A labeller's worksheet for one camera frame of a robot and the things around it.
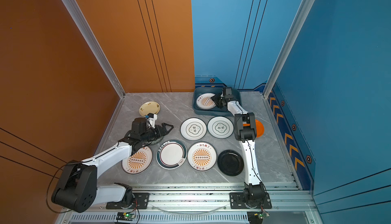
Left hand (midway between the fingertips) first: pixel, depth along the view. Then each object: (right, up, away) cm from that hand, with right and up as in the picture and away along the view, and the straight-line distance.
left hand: (170, 128), depth 86 cm
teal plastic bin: (+28, +9, +18) cm, 35 cm away
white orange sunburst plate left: (-17, -19, -1) cm, 26 cm away
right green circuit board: (+44, -40, -16) cm, 61 cm away
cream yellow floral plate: (-21, +12, +26) cm, 36 cm away
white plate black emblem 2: (+31, -2, +13) cm, 34 cm away
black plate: (+34, -19, -3) cm, 39 cm away
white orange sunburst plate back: (+21, +16, +26) cm, 37 cm away
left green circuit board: (-17, -39, -16) cm, 46 cm away
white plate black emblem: (+13, -2, +13) cm, 18 cm away
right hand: (+25, +18, +27) cm, 42 cm away
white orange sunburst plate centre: (+19, -17, +1) cm, 25 cm away
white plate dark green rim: (0, -17, +6) cm, 18 cm away
